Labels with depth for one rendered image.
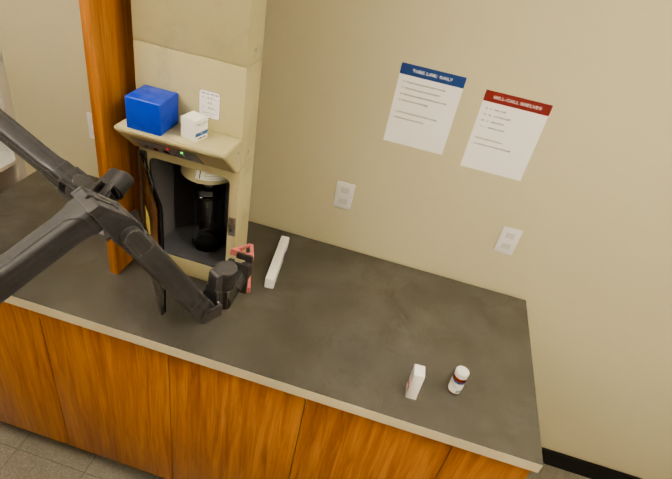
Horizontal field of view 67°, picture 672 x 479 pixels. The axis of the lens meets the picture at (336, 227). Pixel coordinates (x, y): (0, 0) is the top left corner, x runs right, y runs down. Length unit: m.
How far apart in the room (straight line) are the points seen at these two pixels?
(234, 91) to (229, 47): 0.11
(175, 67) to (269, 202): 0.78
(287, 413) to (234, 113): 0.93
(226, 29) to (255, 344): 0.90
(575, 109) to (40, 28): 1.89
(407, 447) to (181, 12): 1.37
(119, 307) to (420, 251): 1.10
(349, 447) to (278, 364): 0.37
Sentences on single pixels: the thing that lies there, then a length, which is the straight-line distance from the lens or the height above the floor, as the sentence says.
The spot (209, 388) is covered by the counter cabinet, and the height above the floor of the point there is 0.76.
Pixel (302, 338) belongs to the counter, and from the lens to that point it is 1.66.
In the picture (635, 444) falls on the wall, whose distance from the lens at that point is 2.81.
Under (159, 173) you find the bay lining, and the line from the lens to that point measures 1.71.
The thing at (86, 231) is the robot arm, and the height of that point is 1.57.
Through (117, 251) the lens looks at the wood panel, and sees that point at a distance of 1.81.
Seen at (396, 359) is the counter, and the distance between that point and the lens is 1.67.
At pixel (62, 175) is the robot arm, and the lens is 1.45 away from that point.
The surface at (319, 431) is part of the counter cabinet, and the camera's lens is 1.73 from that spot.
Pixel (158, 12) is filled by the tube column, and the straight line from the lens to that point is 1.46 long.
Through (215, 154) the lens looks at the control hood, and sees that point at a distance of 1.37.
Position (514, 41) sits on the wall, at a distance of 1.69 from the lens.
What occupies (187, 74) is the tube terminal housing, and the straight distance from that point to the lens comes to 1.46.
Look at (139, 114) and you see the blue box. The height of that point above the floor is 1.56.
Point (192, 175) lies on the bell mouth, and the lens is 1.62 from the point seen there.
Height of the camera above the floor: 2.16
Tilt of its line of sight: 35 degrees down
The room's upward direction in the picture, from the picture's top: 12 degrees clockwise
